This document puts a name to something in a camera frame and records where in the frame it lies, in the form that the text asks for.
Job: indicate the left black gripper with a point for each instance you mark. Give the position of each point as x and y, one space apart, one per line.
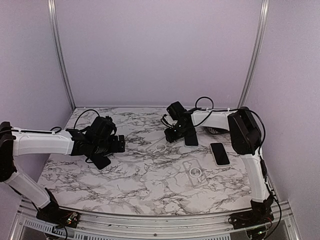
114 146

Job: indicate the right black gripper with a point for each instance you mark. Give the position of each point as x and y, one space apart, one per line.
170 137

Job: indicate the pink smartphone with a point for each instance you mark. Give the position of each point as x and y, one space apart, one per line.
191 140

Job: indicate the black smartphone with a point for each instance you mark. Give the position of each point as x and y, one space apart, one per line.
219 154
100 161

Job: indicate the clear magsafe phone case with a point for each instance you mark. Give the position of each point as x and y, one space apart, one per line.
195 173

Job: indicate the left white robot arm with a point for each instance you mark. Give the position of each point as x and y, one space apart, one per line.
96 142

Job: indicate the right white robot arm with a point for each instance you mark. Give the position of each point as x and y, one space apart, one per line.
245 135

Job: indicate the black patterned tray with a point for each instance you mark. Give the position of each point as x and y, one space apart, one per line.
216 131

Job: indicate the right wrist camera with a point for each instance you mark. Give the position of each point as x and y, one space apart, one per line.
168 121

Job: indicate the front aluminium rail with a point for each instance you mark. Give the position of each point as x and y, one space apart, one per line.
103 226

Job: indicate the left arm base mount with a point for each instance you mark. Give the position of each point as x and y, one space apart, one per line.
52 213

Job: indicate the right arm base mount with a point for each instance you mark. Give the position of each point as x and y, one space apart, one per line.
260 213

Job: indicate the left aluminium frame post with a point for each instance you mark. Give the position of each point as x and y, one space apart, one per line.
59 52

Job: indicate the aluminium frame post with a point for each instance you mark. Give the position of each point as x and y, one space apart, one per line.
59 52
258 42

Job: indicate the right aluminium frame post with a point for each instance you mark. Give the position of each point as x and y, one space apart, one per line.
258 42

